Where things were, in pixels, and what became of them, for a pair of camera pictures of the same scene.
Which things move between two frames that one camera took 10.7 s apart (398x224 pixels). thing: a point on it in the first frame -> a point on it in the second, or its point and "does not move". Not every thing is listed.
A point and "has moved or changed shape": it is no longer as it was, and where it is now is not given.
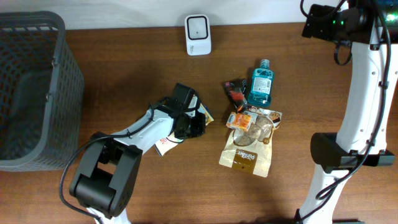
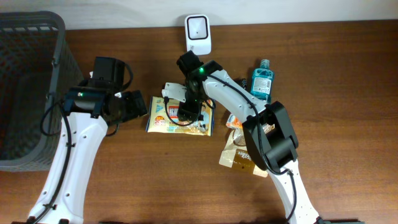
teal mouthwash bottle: [262, 84] does not move
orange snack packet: [239, 121] does not move
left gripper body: [192, 126] -> [131, 107]
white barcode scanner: [198, 33] does not move
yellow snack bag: [170, 141] has moved or changed shape
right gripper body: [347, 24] -> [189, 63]
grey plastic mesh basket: [41, 93] does not move
